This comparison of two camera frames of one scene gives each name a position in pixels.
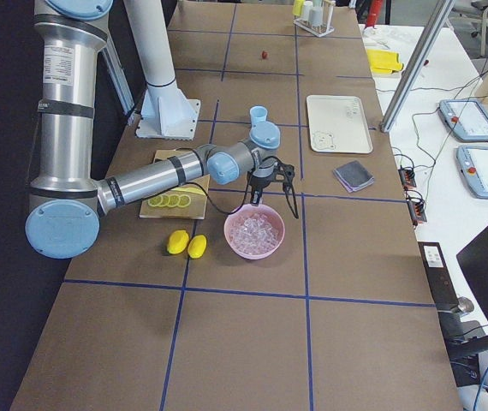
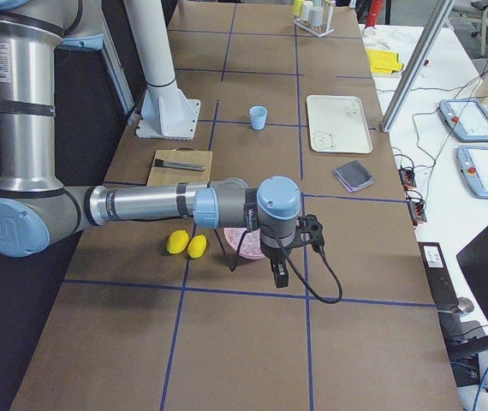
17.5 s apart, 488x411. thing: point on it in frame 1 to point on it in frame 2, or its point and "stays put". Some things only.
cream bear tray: x=337 y=124 stays put
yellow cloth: x=383 y=62 stays put
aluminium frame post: x=440 y=14 stays put
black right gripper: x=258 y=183 to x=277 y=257
